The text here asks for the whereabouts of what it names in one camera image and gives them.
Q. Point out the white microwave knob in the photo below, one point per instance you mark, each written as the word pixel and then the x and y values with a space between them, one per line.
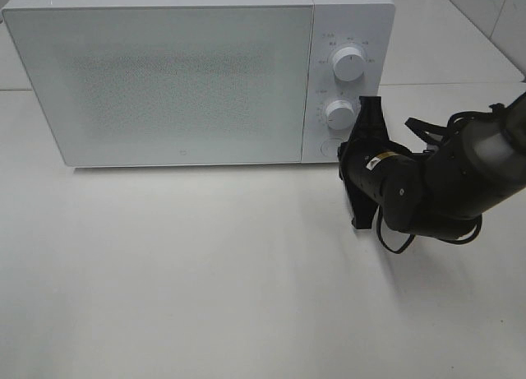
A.
pixel 340 114
pixel 348 62

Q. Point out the white microwave oven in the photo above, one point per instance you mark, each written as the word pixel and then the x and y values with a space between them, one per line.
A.
pixel 334 23

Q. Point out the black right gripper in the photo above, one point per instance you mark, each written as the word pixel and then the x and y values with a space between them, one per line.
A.
pixel 368 139

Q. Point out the white round door button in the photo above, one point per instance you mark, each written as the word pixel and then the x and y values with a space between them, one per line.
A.
pixel 329 148

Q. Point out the white microwave door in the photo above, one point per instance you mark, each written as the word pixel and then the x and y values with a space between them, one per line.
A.
pixel 168 86

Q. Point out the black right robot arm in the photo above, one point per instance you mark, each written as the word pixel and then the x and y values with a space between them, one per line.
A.
pixel 470 165

